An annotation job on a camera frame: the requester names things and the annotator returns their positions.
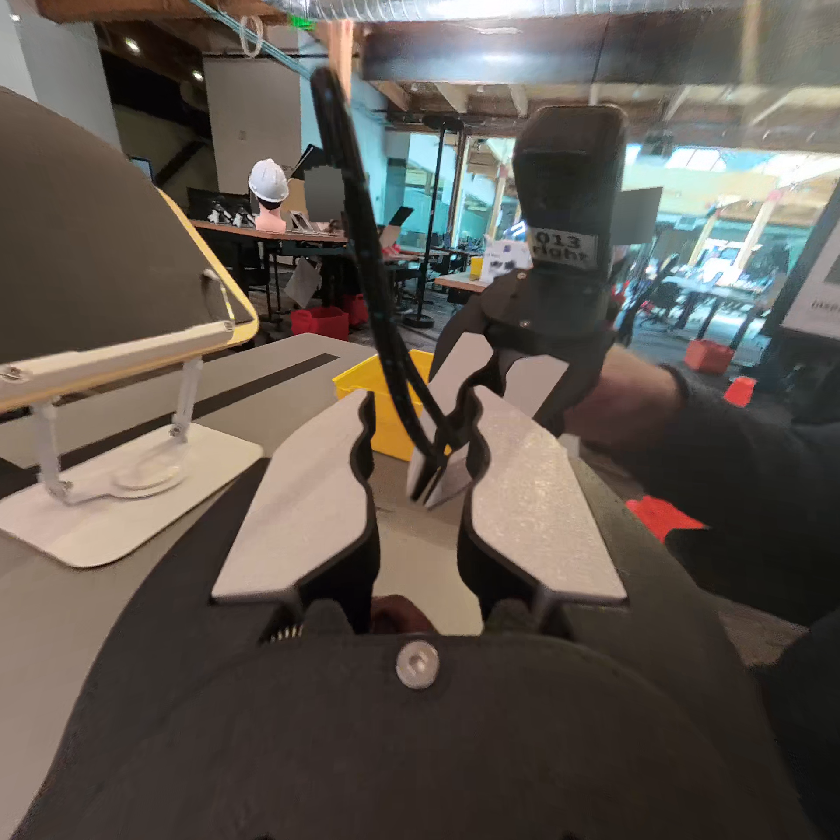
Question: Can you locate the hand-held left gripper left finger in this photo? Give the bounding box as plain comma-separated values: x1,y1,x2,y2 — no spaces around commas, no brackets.
213,390,382,618

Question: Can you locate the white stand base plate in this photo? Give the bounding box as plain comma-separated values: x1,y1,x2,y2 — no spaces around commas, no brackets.
0,423,263,568

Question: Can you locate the white hard hat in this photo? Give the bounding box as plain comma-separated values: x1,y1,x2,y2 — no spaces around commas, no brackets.
250,158,291,206

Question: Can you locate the green plug braided hdmi cable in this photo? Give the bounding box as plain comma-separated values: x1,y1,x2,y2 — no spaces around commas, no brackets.
309,66,480,506

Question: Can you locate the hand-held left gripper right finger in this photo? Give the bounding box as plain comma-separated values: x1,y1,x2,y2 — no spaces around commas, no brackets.
457,385,628,624

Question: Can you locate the person's right hand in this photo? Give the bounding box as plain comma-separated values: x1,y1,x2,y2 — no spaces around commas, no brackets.
562,344,686,454

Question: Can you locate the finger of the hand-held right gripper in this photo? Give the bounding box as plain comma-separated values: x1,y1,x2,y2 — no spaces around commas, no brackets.
503,355,573,431
407,332,497,510

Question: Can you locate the wooden table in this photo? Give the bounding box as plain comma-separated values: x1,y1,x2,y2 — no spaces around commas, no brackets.
191,217,353,329

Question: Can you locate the yellow plastic bin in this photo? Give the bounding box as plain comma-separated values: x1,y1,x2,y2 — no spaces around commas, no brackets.
332,348,437,463

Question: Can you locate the white sign board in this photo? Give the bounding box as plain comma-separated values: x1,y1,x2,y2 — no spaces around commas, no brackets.
772,184,840,342

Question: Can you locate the grey panel with wooden rim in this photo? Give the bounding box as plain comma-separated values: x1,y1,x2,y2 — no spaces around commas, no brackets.
0,86,259,414

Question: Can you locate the person's right forearm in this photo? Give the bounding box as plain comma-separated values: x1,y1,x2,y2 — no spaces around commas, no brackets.
617,368,840,628

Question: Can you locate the orange cone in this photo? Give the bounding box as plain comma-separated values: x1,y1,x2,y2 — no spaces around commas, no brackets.
628,497,710,543

